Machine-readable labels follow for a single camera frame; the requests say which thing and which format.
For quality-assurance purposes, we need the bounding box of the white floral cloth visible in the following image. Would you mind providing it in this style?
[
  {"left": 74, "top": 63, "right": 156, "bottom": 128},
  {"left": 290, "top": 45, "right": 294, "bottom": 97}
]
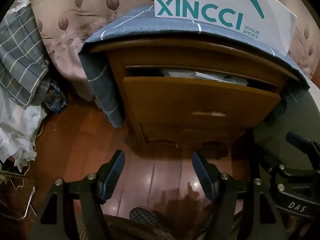
[{"left": 0, "top": 90, "right": 48, "bottom": 167}]

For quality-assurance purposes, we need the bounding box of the leaf-print bed sheet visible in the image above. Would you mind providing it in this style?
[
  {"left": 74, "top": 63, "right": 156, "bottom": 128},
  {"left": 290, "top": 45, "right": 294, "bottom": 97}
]
[{"left": 27, "top": 0, "right": 320, "bottom": 102}]

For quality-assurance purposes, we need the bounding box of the wooden nightstand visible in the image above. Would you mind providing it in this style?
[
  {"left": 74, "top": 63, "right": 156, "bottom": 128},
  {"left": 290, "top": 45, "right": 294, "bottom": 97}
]
[{"left": 89, "top": 39, "right": 300, "bottom": 155}]

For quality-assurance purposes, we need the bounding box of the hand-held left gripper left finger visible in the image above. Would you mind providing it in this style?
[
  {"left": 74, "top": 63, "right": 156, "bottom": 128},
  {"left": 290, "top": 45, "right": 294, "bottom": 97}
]
[{"left": 31, "top": 150, "right": 126, "bottom": 240}]

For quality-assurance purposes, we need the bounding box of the plaid slipper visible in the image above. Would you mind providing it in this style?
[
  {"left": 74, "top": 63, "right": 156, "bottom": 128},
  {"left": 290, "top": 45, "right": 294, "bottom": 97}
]
[{"left": 129, "top": 206, "right": 175, "bottom": 233}]

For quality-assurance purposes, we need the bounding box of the blue grid-lined cloth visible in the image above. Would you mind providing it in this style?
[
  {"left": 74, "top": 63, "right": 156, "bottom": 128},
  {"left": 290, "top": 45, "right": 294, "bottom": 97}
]
[{"left": 78, "top": 5, "right": 310, "bottom": 128}]

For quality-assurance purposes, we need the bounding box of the wooden drawer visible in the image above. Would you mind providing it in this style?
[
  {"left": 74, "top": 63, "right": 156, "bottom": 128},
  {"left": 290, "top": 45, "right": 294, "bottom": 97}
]
[{"left": 123, "top": 65, "right": 282, "bottom": 138}]

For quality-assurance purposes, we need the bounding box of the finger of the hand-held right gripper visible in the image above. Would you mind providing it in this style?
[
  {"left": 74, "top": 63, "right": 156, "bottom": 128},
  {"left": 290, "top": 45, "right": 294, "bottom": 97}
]
[
  {"left": 286, "top": 131, "right": 320, "bottom": 155},
  {"left": 260, "top": 163, "right": 320, "bottom": 180}
]

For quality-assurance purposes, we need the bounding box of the person's olive trouser leg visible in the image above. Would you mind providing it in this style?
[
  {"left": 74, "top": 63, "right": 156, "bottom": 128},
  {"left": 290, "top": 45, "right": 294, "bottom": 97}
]
[
  {"left": 104, "top": 215, "right": 217, "bottom": 240},
  {"left": 252, "top": 85, "right": 320, "bottom": 170}
]

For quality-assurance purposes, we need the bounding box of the blue plastic package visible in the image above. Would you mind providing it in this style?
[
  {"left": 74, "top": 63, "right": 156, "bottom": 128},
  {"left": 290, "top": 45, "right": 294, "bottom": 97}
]
[{"left": 44, "top": 79, "right": 67, "bottom": 113}]

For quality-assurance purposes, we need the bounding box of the grey plaid blanket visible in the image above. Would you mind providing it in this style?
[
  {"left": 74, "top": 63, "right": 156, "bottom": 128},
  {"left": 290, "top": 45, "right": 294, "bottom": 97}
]
[{"left": 0, "top": 5, "right": 50, "bottom": 109}]

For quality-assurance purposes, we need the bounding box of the metal wire frame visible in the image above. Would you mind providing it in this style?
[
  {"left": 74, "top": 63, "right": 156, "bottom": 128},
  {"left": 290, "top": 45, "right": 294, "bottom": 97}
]
[{"left": 0, "top": 170, "right": 37, "bottom": 220}]

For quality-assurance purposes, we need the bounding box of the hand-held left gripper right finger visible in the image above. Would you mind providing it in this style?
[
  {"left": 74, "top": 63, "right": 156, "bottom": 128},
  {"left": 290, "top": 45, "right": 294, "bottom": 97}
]
[{"left": 192, "top": 150, "right": 288, "bottom": 240}]

